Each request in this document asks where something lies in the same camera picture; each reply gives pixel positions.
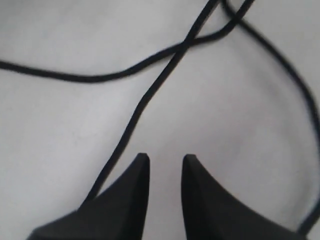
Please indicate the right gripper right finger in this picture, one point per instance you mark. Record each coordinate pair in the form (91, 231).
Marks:
(211, 213)

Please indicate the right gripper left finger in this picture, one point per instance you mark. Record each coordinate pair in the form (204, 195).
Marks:
(118, 213)

